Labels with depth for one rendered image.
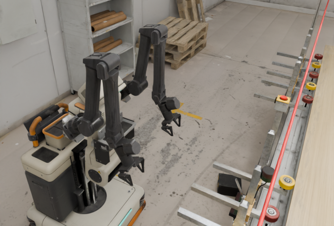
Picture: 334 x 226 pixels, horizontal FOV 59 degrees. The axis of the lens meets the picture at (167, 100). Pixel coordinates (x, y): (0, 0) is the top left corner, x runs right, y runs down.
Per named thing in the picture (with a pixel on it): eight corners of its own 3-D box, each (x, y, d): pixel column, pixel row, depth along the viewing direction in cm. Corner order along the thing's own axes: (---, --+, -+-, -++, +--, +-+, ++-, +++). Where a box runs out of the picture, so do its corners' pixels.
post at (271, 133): (250, 193, 180) (268, 131, 154) (252, 189, 183) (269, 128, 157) (256, 195, 179) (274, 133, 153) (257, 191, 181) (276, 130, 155)
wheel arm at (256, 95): (253, 97, 256) (254, 93, 254) (254, 96, 259) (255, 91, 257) (305, 112, 240) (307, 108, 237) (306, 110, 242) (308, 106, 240)
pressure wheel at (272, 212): (256, 227, 147) (261, 213, 140) (260, 215, 153) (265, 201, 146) (272, 235, 144) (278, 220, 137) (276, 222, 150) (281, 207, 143)
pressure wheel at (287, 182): (281, 201, 161) (286, 187, 155) (272, 189, 167) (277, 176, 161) (292, 197, 164) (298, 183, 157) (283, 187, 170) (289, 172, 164)
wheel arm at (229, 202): (190, 191, 161) (191, 186, 159) (193, 187, 164) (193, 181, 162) (270, 226, 145) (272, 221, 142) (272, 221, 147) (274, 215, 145)
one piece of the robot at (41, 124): (33, 156, 192) (15, 126, 184) (71, 127, 219) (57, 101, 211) (43, 156, 185) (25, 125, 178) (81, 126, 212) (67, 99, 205)
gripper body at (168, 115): (178, 114, 178) (173, 105, 175) (170, 124, 170) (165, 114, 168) (170, 115, 182) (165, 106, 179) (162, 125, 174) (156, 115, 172)
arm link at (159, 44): (159, 24, 153) (149, 30, 145) (169, 26, 151) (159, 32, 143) (158, 94, 177) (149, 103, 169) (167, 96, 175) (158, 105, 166)
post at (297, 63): (281, 112, 254) (295, 61, 229) (282, 110, 257) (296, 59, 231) (285, 113, 253) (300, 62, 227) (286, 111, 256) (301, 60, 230)
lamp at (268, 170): (252, 202, 147) (261, 172, 136) (255, 194, 151) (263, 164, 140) (264, 207, 145) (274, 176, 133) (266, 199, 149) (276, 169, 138)
